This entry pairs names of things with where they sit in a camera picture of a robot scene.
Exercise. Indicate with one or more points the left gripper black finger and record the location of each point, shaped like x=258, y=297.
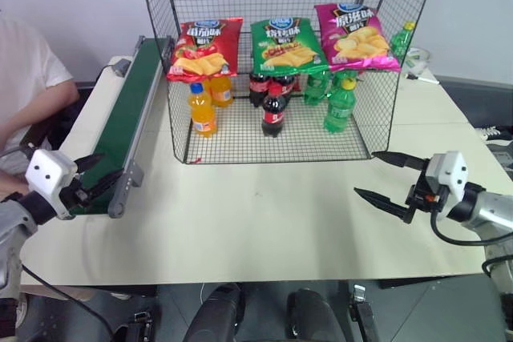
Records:
x=104, y=182
x=89, y=161

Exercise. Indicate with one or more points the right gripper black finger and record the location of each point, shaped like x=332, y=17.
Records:
x=384, y=203
x=402, y=160

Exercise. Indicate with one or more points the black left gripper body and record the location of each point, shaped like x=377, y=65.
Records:
x=73, y=195

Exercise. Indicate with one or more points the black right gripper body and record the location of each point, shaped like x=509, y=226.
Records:
x=418, y=199

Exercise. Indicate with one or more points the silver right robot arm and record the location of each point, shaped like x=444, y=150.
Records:
x=491, y=210

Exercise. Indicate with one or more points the green conveyor belt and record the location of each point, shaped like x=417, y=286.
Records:
x=116, y=125

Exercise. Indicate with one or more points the person's bare hand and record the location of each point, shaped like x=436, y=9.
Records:
x=10, y=183

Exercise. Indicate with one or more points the black chair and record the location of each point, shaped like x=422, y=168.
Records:
x=64, y=121

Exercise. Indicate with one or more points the green soda bottle yellow cap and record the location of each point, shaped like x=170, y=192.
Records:
x=340, y=109

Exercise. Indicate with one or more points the black white marker pen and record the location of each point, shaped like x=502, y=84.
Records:
x=422, y=79

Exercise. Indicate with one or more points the dark grey side desk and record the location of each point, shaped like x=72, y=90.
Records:
x=477, y=101

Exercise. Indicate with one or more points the white grey device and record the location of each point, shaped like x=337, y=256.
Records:
x=501, y=150

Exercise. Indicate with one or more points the white container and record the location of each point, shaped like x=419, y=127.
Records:
x=418, y=59

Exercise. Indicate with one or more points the person in white shirt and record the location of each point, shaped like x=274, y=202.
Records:
x=24, y=69

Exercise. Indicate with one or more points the black table clamp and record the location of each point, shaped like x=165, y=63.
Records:
x=364, y=318
x=140, y=328

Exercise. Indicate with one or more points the orange soda bottle blue cap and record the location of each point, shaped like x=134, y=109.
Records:
x=202, y=113

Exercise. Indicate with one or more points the magenta chips bag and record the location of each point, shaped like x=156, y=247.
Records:
x=356, y=39

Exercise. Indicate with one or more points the dark rounded shape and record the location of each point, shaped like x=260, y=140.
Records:
x=214, y=318
x=312, y=318

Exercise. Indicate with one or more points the cola bottle red cap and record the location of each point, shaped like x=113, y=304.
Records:
x=274, y=113

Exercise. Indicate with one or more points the red chips bag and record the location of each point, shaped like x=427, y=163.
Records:
x=206, y=51

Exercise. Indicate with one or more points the green chips bag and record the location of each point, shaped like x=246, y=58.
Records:
x=286, y=47

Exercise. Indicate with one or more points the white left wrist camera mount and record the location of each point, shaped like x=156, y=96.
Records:
x=48, y=171

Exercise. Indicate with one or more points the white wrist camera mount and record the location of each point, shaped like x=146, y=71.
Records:
x=453, y=170
x=48, y=171

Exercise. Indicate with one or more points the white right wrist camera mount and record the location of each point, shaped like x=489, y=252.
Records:
x=453, y=170

